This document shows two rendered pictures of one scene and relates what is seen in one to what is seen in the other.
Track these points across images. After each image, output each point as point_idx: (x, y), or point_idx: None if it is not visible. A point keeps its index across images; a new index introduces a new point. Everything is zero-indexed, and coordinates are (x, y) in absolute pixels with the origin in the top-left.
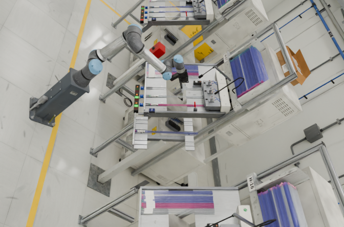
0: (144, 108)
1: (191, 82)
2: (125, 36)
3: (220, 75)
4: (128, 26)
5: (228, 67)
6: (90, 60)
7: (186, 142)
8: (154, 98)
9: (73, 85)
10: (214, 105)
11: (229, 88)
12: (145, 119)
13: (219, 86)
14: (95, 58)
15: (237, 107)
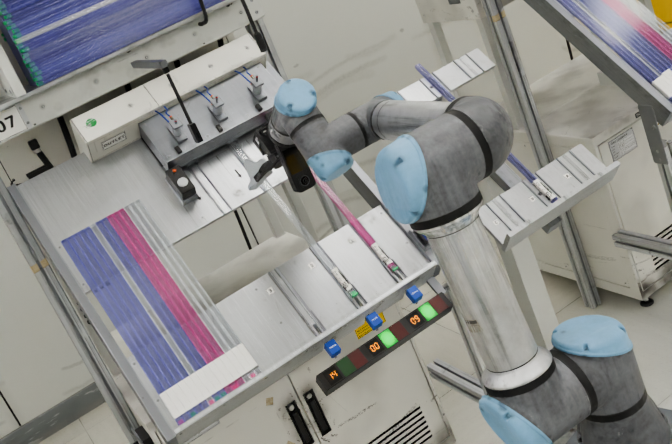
0: (428, 265)
1: (175, 216)
2: (476, 186)
3: (110, 117)
4: (428, 189)
5: (63, 94)
6: (593, 376)
7: (470, 75)
8: (350, 274)
9: None
10: (268, 79)
11: (173, 57)
12: (493, 209)
13: (170, 95)
14: (567, 364)
15: (258, 0)
